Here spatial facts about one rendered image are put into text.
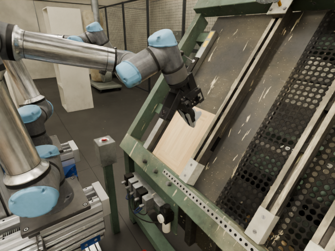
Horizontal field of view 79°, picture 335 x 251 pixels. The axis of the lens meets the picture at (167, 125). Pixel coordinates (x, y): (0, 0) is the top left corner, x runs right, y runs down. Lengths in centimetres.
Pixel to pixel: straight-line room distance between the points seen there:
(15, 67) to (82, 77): 366
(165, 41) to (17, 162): 50
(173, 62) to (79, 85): 443
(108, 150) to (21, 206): 90
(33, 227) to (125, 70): 61
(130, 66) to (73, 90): 441
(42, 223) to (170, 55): 70
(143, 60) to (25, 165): 42
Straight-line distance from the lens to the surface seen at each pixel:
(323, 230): 90
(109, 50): 71
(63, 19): 485
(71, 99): 501
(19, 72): 137
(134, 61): 60
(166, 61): 61
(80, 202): 91
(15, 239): 97
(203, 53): 152
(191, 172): 110
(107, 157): 155
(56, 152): 81
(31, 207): 71
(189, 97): 69
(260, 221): 94
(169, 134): 136
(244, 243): 98
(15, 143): 64
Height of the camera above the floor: 164
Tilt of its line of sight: 24 degrees down
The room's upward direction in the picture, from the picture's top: 1 degrees clockwise
